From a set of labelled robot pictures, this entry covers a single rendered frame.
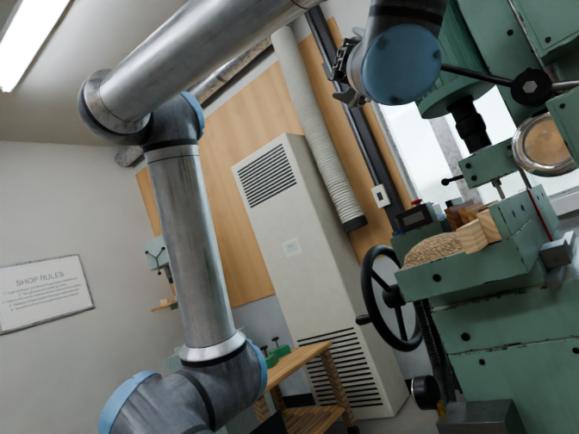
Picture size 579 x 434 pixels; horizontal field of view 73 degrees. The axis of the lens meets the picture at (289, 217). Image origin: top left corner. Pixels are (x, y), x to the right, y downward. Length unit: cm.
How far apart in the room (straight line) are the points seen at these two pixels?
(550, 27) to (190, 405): 91
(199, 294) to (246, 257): 230
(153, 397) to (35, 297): 259
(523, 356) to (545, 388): 6
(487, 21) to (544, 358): 64
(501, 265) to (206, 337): 58
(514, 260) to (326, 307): 186
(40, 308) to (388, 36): 314
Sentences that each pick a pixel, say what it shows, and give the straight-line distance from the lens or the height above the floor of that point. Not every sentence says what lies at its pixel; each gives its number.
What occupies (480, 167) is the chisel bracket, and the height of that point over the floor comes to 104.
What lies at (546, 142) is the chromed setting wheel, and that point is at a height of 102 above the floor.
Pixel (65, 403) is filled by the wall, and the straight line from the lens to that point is 338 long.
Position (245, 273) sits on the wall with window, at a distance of 317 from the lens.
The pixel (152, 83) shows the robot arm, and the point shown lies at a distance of 62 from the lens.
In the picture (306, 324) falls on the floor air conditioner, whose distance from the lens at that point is 257.
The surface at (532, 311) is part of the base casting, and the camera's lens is 79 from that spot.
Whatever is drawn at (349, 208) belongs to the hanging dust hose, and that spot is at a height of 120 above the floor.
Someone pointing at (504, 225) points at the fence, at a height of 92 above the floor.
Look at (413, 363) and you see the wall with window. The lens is 269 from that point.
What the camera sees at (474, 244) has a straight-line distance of 63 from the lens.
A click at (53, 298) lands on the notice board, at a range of 342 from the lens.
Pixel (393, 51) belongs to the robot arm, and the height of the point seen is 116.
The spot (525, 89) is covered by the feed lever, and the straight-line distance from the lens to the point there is 82.
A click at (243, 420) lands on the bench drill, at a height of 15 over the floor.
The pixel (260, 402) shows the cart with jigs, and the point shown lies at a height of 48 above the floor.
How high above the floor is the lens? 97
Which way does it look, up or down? 8 degrees up
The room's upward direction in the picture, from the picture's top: 21 degrees counter-clockwise
